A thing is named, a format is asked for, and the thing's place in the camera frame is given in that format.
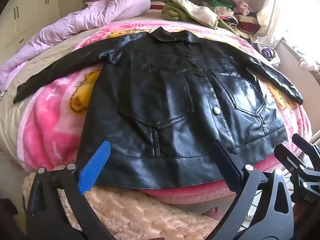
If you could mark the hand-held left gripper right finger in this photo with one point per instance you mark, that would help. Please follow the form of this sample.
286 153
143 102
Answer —
225 160

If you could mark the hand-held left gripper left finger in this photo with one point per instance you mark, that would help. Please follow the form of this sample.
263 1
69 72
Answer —
96 165

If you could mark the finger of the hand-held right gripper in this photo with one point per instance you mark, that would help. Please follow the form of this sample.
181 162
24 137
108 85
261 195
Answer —
305 143
287 160

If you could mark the black leather jacket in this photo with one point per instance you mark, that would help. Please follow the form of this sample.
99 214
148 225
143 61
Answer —
162 110

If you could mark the pile of folded clothes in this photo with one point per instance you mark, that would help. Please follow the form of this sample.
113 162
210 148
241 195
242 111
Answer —
237 15

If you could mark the pink bear printed blanket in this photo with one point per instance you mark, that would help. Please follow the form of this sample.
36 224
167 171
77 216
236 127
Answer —
50 130

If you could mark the cream fluffy blanket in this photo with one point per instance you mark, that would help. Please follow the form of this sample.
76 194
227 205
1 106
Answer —
140 212

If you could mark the beige bed sheet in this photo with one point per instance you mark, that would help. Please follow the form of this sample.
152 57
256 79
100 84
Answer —
15 112

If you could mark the purple cloth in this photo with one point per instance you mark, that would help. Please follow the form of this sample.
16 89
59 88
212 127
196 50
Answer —
267 52

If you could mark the cream curtain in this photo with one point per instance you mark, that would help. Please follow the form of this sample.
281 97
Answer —
270 12

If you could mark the lilac duvet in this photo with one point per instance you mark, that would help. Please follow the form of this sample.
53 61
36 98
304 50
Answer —
82 17

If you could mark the green and cream cloth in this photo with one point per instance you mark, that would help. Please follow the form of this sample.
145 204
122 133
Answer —
195 11

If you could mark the white wardrobe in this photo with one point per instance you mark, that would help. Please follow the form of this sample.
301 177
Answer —
27 12

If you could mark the red pillow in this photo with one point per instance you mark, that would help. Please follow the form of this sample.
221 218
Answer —
158 5

